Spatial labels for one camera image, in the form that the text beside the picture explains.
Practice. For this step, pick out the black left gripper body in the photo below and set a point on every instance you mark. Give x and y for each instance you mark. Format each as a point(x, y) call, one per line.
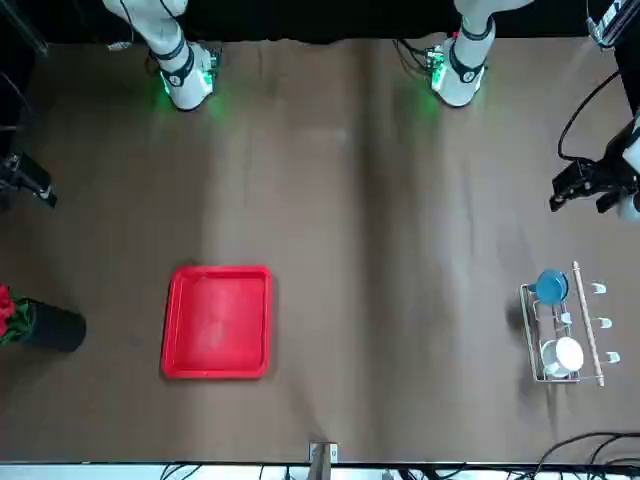
point(615, 167)

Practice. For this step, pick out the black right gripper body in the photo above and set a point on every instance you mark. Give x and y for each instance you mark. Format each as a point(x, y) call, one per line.
point(11, 174)

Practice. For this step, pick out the blue cup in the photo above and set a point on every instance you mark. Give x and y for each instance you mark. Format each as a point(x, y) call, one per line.
point(550, 287)

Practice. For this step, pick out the white cup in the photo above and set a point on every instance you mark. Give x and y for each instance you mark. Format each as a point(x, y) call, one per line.
point(567, 355)

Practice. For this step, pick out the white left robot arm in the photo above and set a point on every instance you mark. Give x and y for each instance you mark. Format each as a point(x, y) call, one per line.
point(465, 75)

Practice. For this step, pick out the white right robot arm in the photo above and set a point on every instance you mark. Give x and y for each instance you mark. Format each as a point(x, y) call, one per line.
point(185, 80)

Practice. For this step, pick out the red plastic tray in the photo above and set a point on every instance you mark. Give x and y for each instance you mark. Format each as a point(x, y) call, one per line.
point(215, 325)

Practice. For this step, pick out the red tulip bouquet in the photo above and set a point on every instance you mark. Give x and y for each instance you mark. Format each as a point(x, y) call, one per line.
point(5, 305)

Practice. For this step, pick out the black ribbed vase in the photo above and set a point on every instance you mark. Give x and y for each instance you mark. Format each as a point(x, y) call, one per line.
point(55, 327)

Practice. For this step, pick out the aluminium camera post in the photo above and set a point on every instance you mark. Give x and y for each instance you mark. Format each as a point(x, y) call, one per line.
point(322, 460)

